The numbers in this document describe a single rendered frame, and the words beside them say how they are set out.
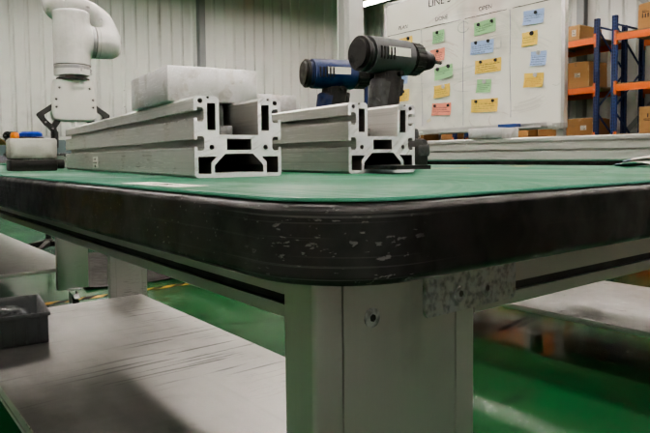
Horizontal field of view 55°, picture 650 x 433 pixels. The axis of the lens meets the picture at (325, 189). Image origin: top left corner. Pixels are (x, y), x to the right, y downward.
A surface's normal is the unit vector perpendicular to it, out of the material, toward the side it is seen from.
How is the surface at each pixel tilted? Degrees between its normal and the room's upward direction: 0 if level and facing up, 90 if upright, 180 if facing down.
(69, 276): 90
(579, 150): 90
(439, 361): 90
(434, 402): 90
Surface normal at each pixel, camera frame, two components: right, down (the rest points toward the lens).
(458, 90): -0.79, 0.04
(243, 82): 0.51, 0.04
